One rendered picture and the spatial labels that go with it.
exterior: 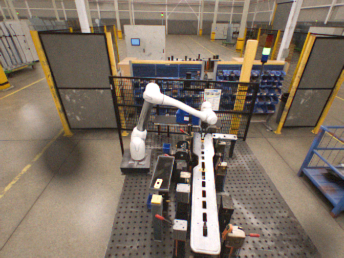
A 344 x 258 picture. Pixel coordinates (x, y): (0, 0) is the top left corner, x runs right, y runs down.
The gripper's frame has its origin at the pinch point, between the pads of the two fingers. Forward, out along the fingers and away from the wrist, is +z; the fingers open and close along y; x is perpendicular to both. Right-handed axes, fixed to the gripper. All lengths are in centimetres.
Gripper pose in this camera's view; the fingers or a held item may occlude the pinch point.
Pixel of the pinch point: (202, 136)
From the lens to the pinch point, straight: 208.3
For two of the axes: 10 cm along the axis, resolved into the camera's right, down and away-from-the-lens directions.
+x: 1.0, -5.2, 8.5
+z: -0.2, 8.5, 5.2
